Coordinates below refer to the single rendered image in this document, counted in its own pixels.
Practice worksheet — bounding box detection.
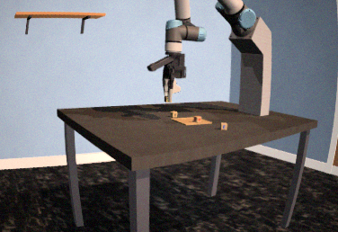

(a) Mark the orange square mat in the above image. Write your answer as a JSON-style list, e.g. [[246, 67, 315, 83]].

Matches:
[[171, 117, 212, 125]]

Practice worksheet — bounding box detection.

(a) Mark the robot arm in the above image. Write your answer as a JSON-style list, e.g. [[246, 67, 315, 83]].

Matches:
[[147, 0, 256, 72]]

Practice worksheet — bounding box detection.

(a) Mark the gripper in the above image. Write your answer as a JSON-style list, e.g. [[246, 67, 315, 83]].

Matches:
[[163, 52, 186, 103]]

